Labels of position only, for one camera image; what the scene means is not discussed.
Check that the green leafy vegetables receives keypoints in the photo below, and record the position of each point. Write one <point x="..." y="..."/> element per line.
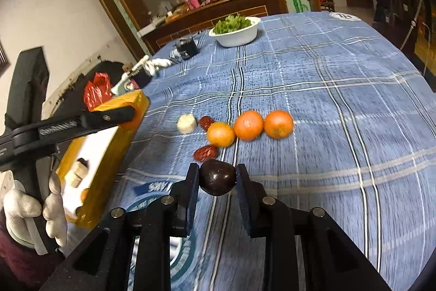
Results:
<point x="231" y="23"/>

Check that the peeled cane piece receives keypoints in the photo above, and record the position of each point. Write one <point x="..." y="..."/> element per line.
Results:
<point x="186" y="124"/>
<point x="77" y="173"/>

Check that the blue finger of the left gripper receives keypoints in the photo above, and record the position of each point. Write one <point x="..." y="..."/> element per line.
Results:
<point x="107" y="119"/>

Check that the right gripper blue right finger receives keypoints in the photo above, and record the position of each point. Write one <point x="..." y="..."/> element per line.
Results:
<point x="250" y="195"/>

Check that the white bowl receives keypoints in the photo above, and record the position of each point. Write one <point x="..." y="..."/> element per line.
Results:
<point x="238" y="37"/>

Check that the blue plaid tablecloth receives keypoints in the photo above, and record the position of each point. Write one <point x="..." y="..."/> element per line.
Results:
<point x="363" y="144"/>

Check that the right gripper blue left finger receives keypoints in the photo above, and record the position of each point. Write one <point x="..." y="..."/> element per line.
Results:
<point x="187" y="201"/>

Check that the red plastic bag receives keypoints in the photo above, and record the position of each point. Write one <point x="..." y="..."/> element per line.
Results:
<point x="98" y="91"/>

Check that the white gloved left hand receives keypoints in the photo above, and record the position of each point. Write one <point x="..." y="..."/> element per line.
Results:
<point x="20" y="209"/>

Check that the yellow foam-lined box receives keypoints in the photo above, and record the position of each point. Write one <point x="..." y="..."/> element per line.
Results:
<point x="104" y="151"/>

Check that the black sofa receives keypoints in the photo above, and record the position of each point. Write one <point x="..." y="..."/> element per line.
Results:
<point x="72" y="100"/>

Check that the large orange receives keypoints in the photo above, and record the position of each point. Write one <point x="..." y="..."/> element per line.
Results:
<point x="249" y="125"/>

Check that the red date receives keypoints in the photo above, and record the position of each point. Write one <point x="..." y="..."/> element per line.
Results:
<point x="205" y="122"/>
<point x="205" y="153"/>

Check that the white glove on table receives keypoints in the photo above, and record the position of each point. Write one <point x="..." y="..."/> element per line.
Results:
<point x="153" y="66"/>

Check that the orange tangerine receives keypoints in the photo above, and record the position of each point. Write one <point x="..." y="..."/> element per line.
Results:
<point x="84" y="194"/>

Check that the small black box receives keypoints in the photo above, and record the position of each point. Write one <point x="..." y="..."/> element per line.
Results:
<point x="187" y="48"/>

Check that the wooden counter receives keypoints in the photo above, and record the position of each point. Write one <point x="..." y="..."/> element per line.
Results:
<point x="206" y="18"/>

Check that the yellowish central orange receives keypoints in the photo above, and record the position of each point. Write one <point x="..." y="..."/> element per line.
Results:
<point x="220" y="134"/>

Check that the dark plum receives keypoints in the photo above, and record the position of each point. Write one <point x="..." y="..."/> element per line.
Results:
<point x="216" y="177"/>

